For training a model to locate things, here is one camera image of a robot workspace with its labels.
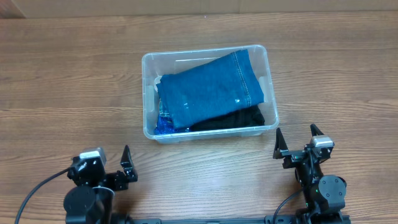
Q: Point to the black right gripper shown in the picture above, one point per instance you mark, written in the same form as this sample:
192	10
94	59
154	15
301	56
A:
300	154

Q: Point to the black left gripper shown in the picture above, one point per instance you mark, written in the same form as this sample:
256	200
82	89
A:
128	166

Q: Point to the black banded cloth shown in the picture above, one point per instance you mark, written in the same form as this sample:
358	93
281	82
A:
243	118

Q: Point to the blue green sequin cloth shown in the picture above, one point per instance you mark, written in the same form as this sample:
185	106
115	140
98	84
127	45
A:
165	124

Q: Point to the blue denim cloth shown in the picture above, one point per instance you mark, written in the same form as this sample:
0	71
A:
214	89

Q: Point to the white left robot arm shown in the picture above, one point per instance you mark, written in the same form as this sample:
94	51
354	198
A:
91	201

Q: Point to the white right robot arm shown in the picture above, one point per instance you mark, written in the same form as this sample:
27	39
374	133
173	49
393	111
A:
324	194

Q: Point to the clear plastic container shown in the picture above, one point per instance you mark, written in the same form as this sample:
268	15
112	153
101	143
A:
156	64

